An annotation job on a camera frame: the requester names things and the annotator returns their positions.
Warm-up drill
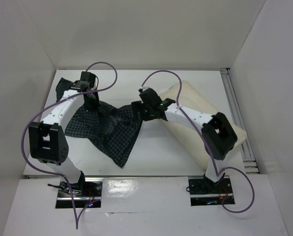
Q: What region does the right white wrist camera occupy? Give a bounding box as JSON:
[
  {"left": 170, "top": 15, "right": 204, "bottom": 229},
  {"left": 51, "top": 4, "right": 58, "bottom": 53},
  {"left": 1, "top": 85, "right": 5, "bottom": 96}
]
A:
[{"left": 138, "top": 87, "right": 149, "bottom": 93}]

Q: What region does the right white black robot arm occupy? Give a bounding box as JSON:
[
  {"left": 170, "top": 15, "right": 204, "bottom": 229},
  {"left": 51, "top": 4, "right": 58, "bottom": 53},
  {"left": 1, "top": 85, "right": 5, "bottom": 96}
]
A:
[{"left": 131, "top": 88, "right": 238, "bottom": 193}]

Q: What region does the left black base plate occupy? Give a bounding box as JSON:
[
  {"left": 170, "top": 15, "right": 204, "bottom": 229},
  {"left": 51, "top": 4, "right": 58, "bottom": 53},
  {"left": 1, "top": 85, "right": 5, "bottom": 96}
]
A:
[{"left": 47, "top": 180, "right": 102, "bottom": 209}]

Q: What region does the dark blue checkered pillowcase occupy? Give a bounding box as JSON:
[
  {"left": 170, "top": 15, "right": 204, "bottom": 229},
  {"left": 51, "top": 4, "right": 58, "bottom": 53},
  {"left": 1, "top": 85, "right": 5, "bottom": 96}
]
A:
[{"left": 56, "top": 77, "right": 144, "bottom": 169}]

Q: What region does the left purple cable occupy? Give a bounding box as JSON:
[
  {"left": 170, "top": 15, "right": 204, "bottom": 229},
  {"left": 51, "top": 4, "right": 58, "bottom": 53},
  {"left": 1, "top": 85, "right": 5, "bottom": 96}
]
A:
[{"left": 22, "top": 61, "right": 118, "bottom": 230}]

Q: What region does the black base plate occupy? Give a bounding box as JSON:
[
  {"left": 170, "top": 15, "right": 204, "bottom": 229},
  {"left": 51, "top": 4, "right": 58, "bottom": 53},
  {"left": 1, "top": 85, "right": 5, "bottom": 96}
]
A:
[
  {"left": 186, "top": 176, "right": 235, "bottom": 207},
  {"left": 47, "top": 180, "right": 102, "bottom": 209}
]

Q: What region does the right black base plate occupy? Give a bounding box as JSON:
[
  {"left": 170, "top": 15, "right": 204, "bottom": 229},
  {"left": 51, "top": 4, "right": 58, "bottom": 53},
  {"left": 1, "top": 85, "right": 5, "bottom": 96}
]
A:
[{"left": 186, "top": 176, "right": 235, "bottom": 207}]

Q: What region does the purple cable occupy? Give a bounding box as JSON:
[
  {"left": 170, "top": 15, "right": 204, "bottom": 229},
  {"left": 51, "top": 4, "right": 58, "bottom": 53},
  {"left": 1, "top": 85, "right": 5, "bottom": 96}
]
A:
[
  {"left": 22, "top": 61, "right": 118, "bottom": 230},
  {"left": 142, "top": 70, "right": 255, "bottom": 212}
]

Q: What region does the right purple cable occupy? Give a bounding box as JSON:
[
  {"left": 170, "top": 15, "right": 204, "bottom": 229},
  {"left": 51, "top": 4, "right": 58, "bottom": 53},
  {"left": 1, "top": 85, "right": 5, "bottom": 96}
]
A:
[{"left": 142, "top": 70, "right": 255, "bottom": 212}]

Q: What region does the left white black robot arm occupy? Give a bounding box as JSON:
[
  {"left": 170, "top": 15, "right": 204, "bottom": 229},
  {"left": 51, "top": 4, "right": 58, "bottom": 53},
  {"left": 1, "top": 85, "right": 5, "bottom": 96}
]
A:
[{"left": 29, "top": 72, "right": 100, "bottom": 196}]

